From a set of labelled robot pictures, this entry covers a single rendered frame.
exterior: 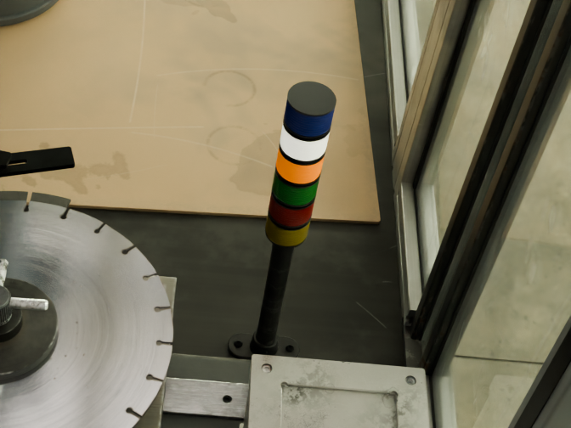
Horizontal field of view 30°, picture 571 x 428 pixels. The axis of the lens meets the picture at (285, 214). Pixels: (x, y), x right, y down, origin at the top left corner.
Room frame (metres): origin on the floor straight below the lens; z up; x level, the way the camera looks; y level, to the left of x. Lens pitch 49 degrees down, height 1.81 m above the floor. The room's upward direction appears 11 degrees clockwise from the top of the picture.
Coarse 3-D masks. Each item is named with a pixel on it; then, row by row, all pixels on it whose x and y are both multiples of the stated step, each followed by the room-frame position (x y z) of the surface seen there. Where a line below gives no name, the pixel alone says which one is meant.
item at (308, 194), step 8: (272, 184) 0.72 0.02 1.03; (280, 184) 0.71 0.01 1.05; (288, 184) 0.70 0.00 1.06; (312, 184) 0.71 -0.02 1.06; (272, 192) 0.71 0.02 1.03; (280, 192) 0.70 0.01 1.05; (288, 192) 0.70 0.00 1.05; (296, 192) 0.70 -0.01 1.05; (304, 192) 0.70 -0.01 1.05; (312, 192) 0.71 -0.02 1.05; (280, 200) 0.70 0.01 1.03; (288, 200) 0.70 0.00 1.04; (296, 200) 0.70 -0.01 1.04; (304, 200) 0.70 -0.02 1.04; (312, 200) 0.71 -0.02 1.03
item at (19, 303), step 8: (0, 264) 0.59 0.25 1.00; (0, 272) 0.58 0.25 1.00; (0, 280) 0.57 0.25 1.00; (0, 288) 0.56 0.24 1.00; (0, 296) 0.55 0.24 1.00; (8, 296) 0.55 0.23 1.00; (0, 304) 0.54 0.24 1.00; (8, 304) 0.55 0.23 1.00; (16, 304) 0.55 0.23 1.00; (24, 304) 0.55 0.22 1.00; (32, 304) 0.55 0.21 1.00; (40, 304) 0.55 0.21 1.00; (0, 312) 0.54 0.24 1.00; (8, 312) 0.55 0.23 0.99; (0, 320) 0.54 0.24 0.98
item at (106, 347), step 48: (0, 240) 0.66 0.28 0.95; (48, 240) 0.67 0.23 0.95; (96, 240) 0.68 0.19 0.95; (48, 288) 0.61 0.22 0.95; (96, 288) 0.62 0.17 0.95; (144, 288) 0.63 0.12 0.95; (96, 336) 0.56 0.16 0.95; (144, 336) 0.57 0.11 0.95; (0, 384) 0.49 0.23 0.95; (48, 384) 0.50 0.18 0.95; (96, 384) 0.51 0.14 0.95; (144, 384) 0.52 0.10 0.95
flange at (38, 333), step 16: (16, 288) 0.59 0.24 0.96; (32, 288) 0.60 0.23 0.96; (48, 304) 0.58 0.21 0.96; (16, 320) 0.55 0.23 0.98; (32, 320) 0.56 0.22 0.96; (48, 320) 0.57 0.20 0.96; (0, 336) 0.53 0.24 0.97; (16, 336) 0.54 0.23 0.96; (32, 336) 0.54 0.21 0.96; (48, 336) 0.55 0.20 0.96; (0, 352) 0.52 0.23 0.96; (16, 352) 0.52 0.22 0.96; (32, 352) 0.53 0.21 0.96; (48, 352) 0.54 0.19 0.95; (0, 368) 0.50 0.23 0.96; (16, 368) 0.51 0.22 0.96; (32, 368) 0.52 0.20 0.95
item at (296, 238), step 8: (272, 224) 0.71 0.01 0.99; (272, 232) 0.70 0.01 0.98; (280, 232) 0.70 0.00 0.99; (288, 232) 0.70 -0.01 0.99; (296, 232) 0.70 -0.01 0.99; (304, 232) 0.71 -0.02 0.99; (272, 240) 0.70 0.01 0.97; (280, 240) 0.70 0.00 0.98; (288, 240) 0.70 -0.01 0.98; (296, 240) 0.70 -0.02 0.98; (304, 240) 0.71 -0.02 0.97
